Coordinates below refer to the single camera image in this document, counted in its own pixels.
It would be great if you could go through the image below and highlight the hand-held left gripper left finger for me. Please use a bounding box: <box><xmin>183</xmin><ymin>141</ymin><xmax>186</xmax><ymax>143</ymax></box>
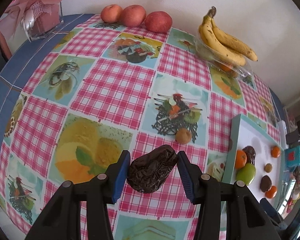
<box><xmin>26</xmin><ymin>150</ymin><xmax>131</xmax><ymax>240</ymax></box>

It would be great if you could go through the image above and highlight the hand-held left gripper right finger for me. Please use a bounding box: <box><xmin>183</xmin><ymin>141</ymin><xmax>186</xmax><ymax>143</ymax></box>
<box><xmin>177</xmin><ymin>151</ymin><xmax>282</xmax><ymax>240</ymax></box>

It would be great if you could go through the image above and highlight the elongated dark wrinkled passion fruit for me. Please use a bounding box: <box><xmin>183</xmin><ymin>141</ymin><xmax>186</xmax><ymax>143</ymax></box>
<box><xmin>126</xmin><ymin>145</ymin><xmax>178</xmax><ymax>194</ymax></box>

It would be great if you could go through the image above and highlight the green fruit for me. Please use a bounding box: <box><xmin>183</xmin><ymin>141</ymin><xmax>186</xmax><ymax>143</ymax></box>
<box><xmin>236</xmin><ymin>164</ymin><xmax>256</xmax><ymax>186</ymax></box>
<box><xmin>197</xmin><ymin>44</ymin><xmax>213</xmax><ymax>60</ymax></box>

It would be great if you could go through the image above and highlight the large orange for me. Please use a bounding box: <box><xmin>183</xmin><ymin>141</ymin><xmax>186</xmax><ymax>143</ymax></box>
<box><xmin>234</xmin><ymin>150</ymin><xmax>248</xmax><ymax>170</ymax></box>

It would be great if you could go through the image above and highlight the white tray with teal rim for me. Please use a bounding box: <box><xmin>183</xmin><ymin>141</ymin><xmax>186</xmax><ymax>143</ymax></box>
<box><xmin>222</xmin><ymin>114</ymin><xmax>287</xmax><ymax>205</ymax></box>

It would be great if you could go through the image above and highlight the round brown fruit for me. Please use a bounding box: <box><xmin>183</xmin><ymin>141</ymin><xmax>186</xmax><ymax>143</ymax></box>
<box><xmin>175</xmin><ymin>128</ymin><xmax>192</xmax><ymax>144</ymax></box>

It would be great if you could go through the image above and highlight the teal box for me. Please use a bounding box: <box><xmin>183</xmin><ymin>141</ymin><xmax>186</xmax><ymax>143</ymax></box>
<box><xmin>284</xmin><ymin>146</ymin><xmax>300</xmax><ymax>172</ymax></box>

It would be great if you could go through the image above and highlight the black object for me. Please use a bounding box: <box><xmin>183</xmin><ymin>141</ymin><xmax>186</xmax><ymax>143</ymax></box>
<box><xmin>286</xmin><ymin>131</ymin><xmax>300</xmax><ymax>144</ymax></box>

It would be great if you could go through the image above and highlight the pink checked printed tablecloth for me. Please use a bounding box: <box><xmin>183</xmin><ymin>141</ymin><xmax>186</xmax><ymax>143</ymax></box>
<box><xmin>0</xmin><ymin>17</ymin><xmax>285</xmax><ymax>240</ymax></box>

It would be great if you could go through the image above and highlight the clear plastic container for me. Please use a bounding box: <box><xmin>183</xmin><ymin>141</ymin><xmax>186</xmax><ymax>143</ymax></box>
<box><xmin>195</xmin><ymin>37</ymin><xmax>254</xmax><ymax>79</ymax></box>

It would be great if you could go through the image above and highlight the green fruit in container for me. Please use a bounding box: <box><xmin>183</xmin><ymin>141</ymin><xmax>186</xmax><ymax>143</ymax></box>
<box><xmin>197</xmin><ymin>44</ymin><xmax>213</xmax><ymax>60</ymax></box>

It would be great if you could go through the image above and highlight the bunch of yellow bananas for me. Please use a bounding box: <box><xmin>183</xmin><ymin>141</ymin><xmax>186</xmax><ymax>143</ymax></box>
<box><xmin>198</xmin><ymin>15</ymin><xmax>246</xmax><ymax>66</ymax></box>
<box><xmin>207</xmin><ymin>6</ymin><xmax>258</xmax><ymax>62</ymax></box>

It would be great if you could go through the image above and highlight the large red apple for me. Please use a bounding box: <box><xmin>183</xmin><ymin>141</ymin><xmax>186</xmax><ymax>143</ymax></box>
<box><xmin>144</xmin><ymin>11</ymin><xmax>172</xmax><ymax>33</ymax></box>

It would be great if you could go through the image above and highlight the medium red apple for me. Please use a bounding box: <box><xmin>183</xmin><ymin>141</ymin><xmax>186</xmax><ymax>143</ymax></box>
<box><xmin>120</xmin><ymin>5</ymin><xmax>147</xmax><ymax>27</ymax></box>

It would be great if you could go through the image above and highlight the small red apple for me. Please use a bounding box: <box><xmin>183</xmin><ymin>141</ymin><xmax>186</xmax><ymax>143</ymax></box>
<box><xmin>101</xmin><ymin>4</ymin><xmax>123</xmax><ymax>23</ymax></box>

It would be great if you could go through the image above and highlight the clear acrylic box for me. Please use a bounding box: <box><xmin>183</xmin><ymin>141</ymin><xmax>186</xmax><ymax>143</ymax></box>
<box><xmin>21</xmin><ymin>1</ymin><xmax>64</xmax><ymax>42</ymax></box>

